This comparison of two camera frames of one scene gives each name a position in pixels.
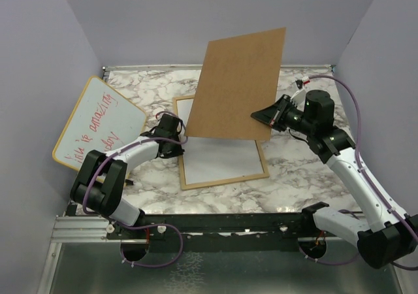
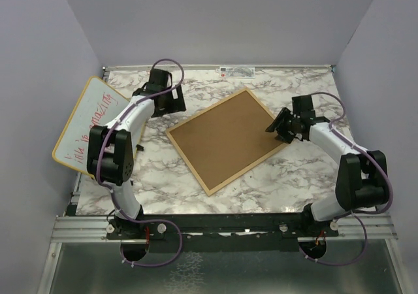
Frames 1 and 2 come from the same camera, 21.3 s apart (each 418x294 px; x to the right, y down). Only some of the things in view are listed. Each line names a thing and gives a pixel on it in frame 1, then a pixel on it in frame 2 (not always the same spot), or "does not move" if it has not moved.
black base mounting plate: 213,232 does not move
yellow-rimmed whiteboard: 102,120 does not move
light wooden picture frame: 184,186 to 209,192
